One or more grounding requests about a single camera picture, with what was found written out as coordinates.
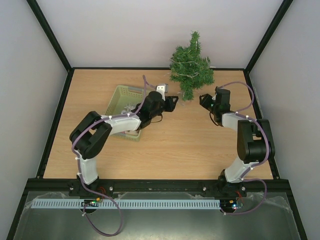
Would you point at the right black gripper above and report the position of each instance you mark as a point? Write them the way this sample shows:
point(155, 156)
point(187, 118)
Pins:
point(209, 103)

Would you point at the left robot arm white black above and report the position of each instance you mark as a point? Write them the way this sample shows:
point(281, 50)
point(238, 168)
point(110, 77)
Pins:
point(91, 134)

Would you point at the light green plastic basket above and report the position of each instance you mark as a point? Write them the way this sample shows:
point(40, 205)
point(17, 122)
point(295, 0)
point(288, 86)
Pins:
point(121, 97)

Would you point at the light blue slotted cable duct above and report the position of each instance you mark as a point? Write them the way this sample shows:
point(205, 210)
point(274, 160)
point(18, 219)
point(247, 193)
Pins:
point(128, 204)

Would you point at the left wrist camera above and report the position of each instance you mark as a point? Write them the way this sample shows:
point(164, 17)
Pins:
point(162, 89)

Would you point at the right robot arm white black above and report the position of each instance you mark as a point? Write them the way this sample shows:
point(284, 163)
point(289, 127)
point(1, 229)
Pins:
point(254, 144)

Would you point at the black aluminium frame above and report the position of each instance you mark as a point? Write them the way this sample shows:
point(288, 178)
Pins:
point(88, 88)

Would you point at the silver star tree topper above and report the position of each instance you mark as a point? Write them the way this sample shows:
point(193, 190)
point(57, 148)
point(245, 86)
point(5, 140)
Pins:
point(130, 107)

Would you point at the small green christmas tree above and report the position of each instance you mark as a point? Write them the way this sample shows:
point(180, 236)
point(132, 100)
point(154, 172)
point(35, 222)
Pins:
point(192, 67)

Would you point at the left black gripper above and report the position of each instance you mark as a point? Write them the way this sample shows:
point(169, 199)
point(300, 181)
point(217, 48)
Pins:
point(171, 106)

